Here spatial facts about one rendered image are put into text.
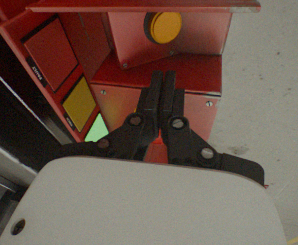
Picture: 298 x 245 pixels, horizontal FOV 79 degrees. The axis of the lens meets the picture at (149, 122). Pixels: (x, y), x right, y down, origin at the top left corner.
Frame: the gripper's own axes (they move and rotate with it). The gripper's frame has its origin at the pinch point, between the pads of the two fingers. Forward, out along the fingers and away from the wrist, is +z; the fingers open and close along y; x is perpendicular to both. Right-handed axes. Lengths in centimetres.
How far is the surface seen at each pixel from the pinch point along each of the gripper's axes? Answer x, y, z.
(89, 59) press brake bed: -9.1, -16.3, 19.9
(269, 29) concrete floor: -32, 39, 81
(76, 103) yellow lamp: -4.4, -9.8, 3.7
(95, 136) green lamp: -10.8, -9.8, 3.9
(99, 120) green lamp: -9.9, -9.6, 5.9
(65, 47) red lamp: 0.9, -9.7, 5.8
